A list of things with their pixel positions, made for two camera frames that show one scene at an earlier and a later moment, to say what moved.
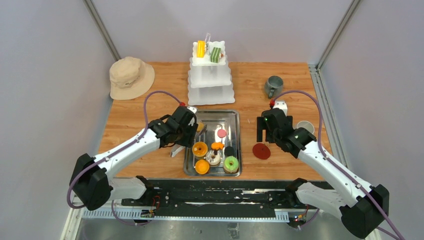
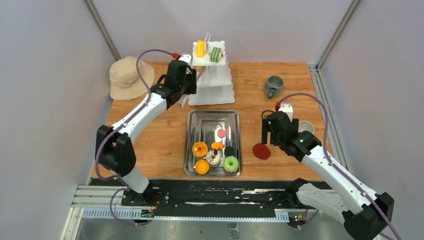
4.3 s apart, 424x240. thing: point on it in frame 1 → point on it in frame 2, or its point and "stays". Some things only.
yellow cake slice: (201, 48) stays
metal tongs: (199, 133) → (183, 99)
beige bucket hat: (130, 77) stays
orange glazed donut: (199, 149) stays
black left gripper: (188, 142) → (191, 76)
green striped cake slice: (215, 54) stays
